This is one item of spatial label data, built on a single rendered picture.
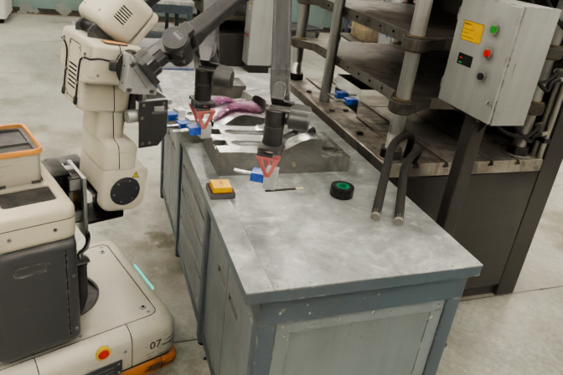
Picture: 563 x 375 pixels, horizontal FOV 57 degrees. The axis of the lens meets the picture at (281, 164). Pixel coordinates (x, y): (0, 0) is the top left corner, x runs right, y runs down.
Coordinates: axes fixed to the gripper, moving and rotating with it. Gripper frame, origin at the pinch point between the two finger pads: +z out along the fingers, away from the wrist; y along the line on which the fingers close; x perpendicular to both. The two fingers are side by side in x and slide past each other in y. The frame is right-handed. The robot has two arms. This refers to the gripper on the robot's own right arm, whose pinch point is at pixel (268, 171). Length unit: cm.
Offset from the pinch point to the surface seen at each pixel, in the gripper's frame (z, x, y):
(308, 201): 14.6, -12.3, 13.4
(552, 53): -31, -98, 98
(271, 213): 14.4, -2.2, 0.5
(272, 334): 30.0, -11.3, -32.9
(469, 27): -41, -56, 61
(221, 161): 9.3, 19.5, 19.5
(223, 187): 10.8, 14.6, 4.9
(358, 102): 6, -23, 106
